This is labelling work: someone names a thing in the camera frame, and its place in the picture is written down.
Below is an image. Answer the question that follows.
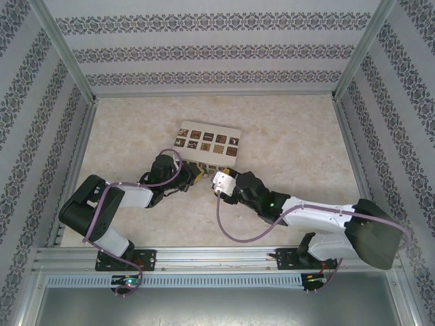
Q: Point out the wooden box with picture tiles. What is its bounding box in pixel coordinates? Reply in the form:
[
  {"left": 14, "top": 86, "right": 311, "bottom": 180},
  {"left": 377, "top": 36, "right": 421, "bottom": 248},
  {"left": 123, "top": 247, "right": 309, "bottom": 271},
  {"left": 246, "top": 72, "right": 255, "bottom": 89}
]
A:
[{"left": 171, "top": 120, "right": 243, "bottom": 172}]

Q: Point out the right controller board green light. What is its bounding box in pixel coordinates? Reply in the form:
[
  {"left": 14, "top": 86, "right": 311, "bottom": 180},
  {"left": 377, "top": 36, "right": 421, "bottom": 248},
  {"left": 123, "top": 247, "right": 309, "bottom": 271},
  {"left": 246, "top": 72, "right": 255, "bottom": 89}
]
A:
[{"left": 303, "top": 271, "right": 329, "bottom": 293}]

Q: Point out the controller board green light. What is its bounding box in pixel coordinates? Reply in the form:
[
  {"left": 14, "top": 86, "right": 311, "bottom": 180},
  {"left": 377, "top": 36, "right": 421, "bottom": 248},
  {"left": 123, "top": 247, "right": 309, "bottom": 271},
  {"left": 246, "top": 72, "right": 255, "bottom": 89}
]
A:
[
  {"left": 303, "top": 271, "right": 329, "bottom": 293},
  {"left": 110, "top": 274, "right": 143, "bottom": 295}
]

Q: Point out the left controller board green light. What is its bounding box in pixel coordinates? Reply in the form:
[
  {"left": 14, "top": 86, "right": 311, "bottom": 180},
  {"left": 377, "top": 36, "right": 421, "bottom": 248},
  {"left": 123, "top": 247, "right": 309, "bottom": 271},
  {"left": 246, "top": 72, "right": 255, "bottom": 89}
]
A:
[{"left": 110, "top": 274, "right": 143, "bottom": 295}]

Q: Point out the grey metal sheet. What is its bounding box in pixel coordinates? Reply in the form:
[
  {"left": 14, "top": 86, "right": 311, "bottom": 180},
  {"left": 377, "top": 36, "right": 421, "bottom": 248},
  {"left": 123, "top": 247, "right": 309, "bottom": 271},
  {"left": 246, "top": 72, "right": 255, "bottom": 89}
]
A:
[{"left": 39, "top": 287, "right": 399, "bottom": 326}]

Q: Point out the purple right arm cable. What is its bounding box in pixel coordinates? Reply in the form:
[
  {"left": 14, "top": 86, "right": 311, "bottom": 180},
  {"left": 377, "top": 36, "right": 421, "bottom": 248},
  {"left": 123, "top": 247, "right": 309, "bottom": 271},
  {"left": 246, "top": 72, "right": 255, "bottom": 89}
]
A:
[{"left": 215, "top": 192, "right": 413, "bottom": 254}]

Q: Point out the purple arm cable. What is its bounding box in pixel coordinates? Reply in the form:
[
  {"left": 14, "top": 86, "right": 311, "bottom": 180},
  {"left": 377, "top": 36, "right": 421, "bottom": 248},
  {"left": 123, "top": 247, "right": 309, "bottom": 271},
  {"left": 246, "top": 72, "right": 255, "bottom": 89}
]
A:
[
  {"left": 215, "top": 192, "right": 413, "bottom": 254},
  {"left": 82, "top": 148, "right": 185, "bottom": 254}
]

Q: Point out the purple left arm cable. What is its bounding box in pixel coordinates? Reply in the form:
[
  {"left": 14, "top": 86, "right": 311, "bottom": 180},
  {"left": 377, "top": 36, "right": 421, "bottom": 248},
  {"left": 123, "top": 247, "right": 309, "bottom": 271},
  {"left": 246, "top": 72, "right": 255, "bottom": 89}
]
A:
[{"left": 82, "top": 148, "right": 185, "bottom": 254}]

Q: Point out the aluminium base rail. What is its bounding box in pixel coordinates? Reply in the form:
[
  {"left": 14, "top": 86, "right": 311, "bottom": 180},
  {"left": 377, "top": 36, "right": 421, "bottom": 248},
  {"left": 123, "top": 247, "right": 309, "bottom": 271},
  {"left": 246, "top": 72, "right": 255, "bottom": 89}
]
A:
[{"left": 32, "top": 244, "right": 407, "bottom": 273}]

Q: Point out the grey slotted cable duct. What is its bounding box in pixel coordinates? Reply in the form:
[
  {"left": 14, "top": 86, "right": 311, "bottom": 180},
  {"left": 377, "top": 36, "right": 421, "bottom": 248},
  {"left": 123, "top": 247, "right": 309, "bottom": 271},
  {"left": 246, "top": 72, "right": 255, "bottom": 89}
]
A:
[{"left": 46, "top": 273, "right": 304, "bottom": 290}]

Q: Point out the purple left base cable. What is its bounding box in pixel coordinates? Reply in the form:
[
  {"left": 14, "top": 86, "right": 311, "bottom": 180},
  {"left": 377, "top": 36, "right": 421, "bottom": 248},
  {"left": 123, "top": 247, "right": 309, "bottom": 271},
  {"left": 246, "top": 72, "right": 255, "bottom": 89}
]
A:
[{"left": 97, "top": 251, "right": 145, "bottom": 297}]

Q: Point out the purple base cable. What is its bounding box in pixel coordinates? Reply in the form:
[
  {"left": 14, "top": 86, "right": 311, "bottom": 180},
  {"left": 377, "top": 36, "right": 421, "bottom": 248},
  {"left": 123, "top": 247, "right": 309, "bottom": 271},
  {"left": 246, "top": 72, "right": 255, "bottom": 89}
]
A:
[
  {"left": 97, "top": 251, "right": 145, "bottom": 297},
  {"left": 305, "top": 258, "right": 343, "bottom": 293}
]

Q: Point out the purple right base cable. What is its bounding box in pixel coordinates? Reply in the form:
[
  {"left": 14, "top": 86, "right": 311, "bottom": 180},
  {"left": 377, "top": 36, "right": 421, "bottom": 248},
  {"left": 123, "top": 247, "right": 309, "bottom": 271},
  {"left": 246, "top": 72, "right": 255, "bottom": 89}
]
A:
[{"left": 305, "top": 258, "right": 343, "bottom": 293}]

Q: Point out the aluminium frame post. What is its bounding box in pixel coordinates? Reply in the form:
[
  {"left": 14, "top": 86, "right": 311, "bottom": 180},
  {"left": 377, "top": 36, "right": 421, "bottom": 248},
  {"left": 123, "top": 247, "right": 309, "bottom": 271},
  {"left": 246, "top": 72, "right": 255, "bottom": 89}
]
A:
[
  {"left": 27, "top": 0, "right": 98, "bottom": 105},
  {"left": 332, "top": 0, "right": 398, "bottom": 101}
]

